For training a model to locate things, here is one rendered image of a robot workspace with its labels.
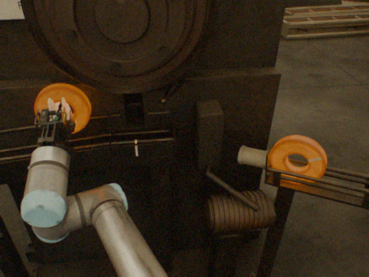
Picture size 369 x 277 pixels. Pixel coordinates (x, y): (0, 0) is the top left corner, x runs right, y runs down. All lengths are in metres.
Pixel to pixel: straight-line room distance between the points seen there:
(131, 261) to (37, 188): 0.26
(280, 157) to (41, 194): 0.65
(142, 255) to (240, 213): 0.47
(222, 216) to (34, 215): 0.57
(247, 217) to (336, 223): 0.86
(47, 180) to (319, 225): 1.40
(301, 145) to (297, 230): 0.87
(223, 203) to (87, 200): 0.44
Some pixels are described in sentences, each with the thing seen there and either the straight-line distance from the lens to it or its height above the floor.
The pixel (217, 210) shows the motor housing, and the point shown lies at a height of 0.52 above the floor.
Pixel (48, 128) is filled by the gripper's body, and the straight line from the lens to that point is 0.86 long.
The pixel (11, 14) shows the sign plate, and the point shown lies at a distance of 1.05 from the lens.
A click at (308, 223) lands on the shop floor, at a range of 1.83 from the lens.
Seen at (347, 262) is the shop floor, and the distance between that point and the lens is 1.75.
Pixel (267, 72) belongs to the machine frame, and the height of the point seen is 0.87.
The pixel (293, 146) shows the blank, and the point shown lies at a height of 0.76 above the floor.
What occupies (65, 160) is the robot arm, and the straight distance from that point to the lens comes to 0.83.
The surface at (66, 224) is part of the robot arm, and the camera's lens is 0.88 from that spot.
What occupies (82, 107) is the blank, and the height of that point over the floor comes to 0.83.
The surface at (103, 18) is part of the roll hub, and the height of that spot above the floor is 1.11.
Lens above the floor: 1.32
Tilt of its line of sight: 36 degrees down
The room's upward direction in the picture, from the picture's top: straight up
